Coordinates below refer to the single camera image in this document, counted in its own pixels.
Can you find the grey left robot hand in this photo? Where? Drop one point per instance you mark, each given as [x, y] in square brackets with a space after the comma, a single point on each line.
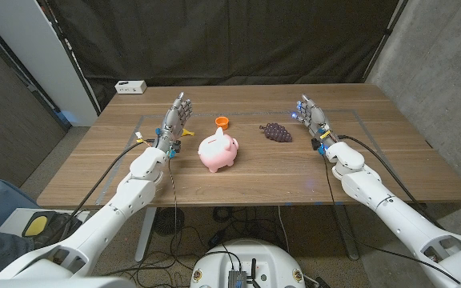
[173, 124]

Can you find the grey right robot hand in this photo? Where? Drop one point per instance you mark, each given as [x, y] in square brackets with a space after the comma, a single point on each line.
[315, 118]

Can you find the pink plastic piggy bank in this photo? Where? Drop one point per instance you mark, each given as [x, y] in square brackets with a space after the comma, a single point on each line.
[216, 152]

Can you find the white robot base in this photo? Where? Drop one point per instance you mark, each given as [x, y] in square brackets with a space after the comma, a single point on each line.
[248, 256]

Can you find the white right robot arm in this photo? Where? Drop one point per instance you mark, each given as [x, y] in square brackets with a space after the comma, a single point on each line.
[374, 192]

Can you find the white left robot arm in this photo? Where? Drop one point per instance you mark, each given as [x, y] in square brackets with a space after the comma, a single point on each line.
[130, 196]

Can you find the yellow toy fruit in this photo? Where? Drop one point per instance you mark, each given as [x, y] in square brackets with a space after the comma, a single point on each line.
[187, 132]

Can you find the purple toy grape bunch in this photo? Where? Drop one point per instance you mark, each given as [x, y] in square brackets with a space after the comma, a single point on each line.
[277, 133]

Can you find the small orange plastic cup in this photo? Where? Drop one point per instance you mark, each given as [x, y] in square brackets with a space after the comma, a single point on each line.
[222, 121]

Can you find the white power strip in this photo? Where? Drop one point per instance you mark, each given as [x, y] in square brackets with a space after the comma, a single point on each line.
[130, 87]

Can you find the black backdrop curtain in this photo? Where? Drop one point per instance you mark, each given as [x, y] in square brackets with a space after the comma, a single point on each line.
[222, 40]

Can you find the black round floor fan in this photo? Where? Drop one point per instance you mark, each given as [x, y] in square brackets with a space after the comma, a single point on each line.
[169, 221]

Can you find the white table leg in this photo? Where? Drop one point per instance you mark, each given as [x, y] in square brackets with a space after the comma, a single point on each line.
[145, 234]

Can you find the black power adapter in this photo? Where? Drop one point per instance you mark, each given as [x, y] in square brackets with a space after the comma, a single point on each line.
[216, 238]

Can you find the grey table leg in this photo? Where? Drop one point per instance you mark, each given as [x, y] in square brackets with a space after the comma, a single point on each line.
[346, 236]

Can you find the white upright panel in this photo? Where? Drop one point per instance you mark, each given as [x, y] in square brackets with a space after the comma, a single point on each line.
[42, 56]

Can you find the grey finned electronics box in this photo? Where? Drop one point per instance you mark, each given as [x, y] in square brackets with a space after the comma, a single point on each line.
[237, 278]

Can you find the yellow and black pedal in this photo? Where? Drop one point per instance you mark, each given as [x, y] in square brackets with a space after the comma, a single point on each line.
[37, 225]

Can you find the white low box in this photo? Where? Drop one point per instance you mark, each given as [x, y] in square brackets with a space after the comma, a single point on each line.
[14, 220]

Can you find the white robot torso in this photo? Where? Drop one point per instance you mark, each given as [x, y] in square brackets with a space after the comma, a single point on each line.
[54, 283]

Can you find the black backdrop frame pole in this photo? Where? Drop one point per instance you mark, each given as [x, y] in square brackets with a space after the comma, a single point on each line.
[384, 40]
[72, 60]

